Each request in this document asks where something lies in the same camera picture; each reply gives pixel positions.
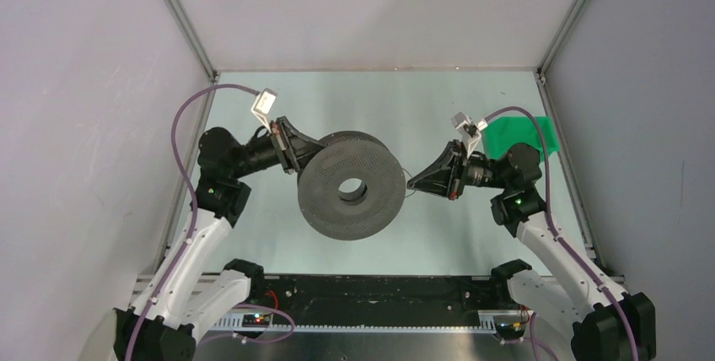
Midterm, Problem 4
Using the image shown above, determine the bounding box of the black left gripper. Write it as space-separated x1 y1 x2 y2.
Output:
229 116 336 179

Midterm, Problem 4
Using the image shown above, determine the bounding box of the dark grey cable spool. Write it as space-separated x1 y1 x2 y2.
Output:
297 131 406 241

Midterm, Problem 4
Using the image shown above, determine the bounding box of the aluminium corner frame post right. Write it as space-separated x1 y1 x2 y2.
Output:
536 0 591 84

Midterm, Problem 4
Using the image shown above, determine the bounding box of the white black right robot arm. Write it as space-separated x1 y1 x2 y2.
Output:
407 140 657 360

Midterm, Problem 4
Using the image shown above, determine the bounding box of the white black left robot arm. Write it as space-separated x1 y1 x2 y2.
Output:
110 117 325 360

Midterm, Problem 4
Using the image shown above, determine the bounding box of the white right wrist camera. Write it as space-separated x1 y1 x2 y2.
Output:
451 111 488 157

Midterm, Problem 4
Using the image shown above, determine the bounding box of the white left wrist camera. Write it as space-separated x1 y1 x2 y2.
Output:
250 88 277 131

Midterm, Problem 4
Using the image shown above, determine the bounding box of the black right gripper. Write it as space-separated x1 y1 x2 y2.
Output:
407 139 511 201

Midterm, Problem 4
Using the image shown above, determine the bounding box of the aluminium corner frame post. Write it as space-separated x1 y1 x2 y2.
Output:
164 0 218 83
536 0 591 84

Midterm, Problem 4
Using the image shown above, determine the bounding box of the green plastic bin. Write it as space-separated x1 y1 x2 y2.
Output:
483 116 561 161

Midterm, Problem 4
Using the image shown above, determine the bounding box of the aluminium corner frame post left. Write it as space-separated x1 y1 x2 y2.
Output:
164 0 218 83

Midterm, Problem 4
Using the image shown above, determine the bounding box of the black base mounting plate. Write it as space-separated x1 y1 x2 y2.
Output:
248 274 521 328

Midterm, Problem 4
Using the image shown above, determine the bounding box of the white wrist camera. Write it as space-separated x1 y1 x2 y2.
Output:
250 88 277 131
451 111 488 157

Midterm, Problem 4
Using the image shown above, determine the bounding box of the grey slotted cable duct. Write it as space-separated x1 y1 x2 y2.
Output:
212 313 504 332

